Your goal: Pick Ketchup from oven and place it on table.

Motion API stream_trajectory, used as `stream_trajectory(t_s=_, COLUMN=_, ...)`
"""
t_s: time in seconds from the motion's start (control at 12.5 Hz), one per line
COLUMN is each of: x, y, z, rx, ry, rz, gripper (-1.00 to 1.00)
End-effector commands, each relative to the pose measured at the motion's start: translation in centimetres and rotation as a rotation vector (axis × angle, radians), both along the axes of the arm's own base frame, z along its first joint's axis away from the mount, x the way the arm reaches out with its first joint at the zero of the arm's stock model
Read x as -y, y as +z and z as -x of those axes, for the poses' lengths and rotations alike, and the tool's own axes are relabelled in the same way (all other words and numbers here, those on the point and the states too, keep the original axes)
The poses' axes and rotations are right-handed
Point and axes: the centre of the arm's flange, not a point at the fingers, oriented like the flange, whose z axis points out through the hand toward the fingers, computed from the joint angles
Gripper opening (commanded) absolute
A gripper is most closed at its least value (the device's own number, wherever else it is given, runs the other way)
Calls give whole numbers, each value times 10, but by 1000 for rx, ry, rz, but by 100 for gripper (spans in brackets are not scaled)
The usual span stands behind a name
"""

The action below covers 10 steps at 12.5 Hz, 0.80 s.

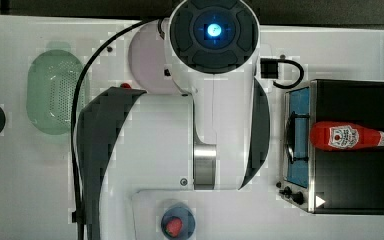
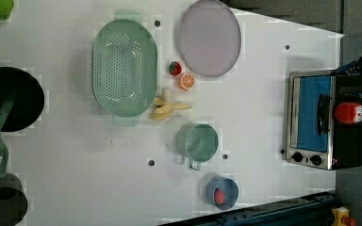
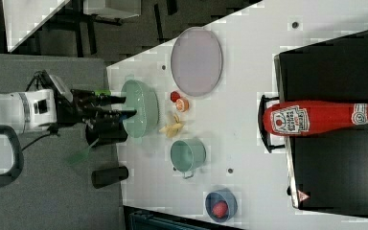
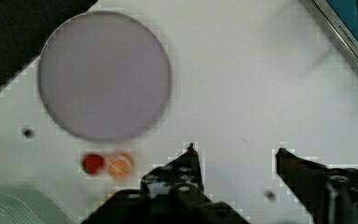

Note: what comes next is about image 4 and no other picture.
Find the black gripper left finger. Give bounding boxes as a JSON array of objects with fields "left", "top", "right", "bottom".
[{"left": 81, "top": 144, "right": 249, "bottom": 224}]

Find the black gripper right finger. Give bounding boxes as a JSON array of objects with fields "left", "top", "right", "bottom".
[{"left": 275, "top": 148, "right": 358, "bottom": 224}]

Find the toy orange slice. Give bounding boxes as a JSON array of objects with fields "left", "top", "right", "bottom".
[{"left": 106, "top": 152, "right": 134, "bottom": 179}]

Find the red toy strawberry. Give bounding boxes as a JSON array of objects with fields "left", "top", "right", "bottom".
[{"left": 82, "top": 153, "right": 104, "bottom": 175}]

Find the round grey plate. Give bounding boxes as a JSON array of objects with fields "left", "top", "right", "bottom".
[{"left": 37, "top": 11, "right": 172, "bottom": 142}]

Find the green plastic colander basket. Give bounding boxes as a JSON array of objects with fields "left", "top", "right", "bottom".
[{"left": 0, "top": 187, "right": 75, "bottom": 224}]

